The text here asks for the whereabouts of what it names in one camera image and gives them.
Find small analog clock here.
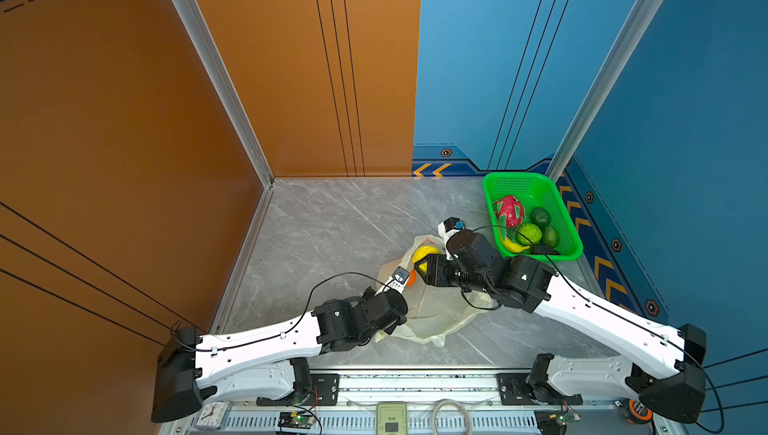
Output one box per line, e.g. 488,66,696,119
194,401,232,431

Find pink dragon fruit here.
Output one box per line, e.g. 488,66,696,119
491,195,525,240

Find small green lime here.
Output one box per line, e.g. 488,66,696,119
540,226,560,249

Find aluminium corner post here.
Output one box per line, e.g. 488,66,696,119
546,0,664,182
171,0,274,188

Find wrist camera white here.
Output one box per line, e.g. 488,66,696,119
384,266,411,293
438,217,466,244

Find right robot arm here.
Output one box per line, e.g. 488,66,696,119
412,230,707,424

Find aluminium front rail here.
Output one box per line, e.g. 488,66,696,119
160,362,686,434

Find green circuit board left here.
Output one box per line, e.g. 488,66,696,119
275,411,319,435

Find right aluminium corner post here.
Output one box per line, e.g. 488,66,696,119
546,0,664,182

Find green round fruit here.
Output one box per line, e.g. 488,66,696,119
515,223,543,246

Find yellow banana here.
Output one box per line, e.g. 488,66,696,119
501,237,531,254

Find translucent yellowish plastic bag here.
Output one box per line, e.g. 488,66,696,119
377,235,496,347

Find pale green handheld device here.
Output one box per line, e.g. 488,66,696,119
375,402,408,435

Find left aluminium corner post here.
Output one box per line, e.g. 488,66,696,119
171,0,274,188

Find white coiled cable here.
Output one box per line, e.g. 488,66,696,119
431,398,474,435

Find orange black tape measure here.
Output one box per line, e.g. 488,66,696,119
622,400,653,424

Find yellow lemon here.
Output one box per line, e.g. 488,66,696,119
412,245,441,275

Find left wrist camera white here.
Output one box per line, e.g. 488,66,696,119
384,266,411,293

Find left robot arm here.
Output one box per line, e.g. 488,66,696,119
151,288,408,423

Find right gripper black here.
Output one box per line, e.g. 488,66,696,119
411,253,492,295

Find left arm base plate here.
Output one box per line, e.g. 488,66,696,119
256,373,340,407

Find small circuit board right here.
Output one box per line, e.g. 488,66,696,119
535,411,582,435

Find dark green avocado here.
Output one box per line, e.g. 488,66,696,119
529,207,551,230

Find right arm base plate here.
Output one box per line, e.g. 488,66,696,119
496,372,583,406

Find green plastic basket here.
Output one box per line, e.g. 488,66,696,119
483,172,583,262

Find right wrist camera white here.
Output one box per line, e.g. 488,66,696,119
438,217,466,244

